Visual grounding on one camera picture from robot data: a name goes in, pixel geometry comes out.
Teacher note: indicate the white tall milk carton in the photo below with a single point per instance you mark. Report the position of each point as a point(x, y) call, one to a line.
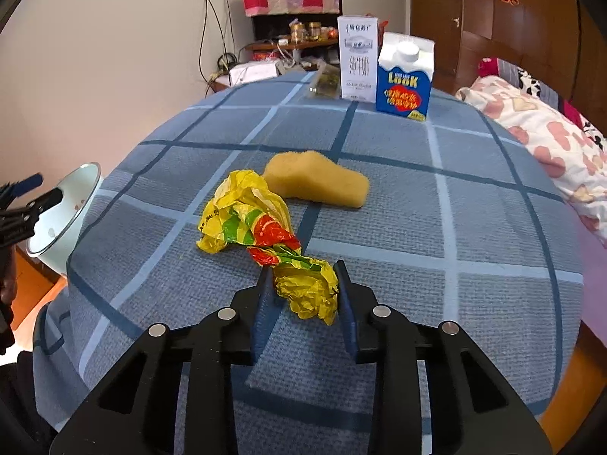
point(359, 49)

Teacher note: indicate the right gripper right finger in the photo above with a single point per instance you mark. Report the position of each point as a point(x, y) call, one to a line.
point(473, 408)

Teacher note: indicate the heart pattern quilt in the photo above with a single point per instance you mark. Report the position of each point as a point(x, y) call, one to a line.
point(574, 163)

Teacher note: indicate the blue white LOOK carton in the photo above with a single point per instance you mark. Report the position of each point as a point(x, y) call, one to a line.
point(404, 75)

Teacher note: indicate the yellow plastic bag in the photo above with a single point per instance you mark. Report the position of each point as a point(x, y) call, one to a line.
point(243, 211)

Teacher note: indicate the blue plaid tablecloth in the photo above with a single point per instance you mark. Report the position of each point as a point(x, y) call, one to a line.
point(461, 223)

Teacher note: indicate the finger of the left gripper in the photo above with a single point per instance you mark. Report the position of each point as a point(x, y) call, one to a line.
point(18, 189)
point(45, 202)

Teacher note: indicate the pink bed sheet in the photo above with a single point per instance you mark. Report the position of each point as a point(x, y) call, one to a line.
point(594, 271)

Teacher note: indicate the white box on cabinet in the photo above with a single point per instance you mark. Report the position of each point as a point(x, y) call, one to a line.
point(253, 71)

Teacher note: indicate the yellow sponge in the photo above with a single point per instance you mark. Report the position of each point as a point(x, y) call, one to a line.
point(312, 176)

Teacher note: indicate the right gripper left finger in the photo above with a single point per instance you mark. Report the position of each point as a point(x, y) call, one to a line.
point(170, 383)

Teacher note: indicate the black white pillow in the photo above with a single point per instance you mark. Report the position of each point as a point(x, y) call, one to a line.
point(527, 83)

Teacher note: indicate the wooden tv cabinet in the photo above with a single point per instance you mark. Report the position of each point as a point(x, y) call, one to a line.
point(305, 56)

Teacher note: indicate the wooden wardrobe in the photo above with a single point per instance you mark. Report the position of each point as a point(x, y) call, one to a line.
point(560, 42)

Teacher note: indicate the wooden door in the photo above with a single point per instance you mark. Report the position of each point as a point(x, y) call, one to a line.
point(439, 21)

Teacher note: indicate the light blue enamel basin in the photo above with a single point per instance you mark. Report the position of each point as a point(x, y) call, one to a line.
point(58, 229)

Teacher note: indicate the orange plastic bag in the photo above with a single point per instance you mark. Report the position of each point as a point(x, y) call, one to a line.
point(381, 28)

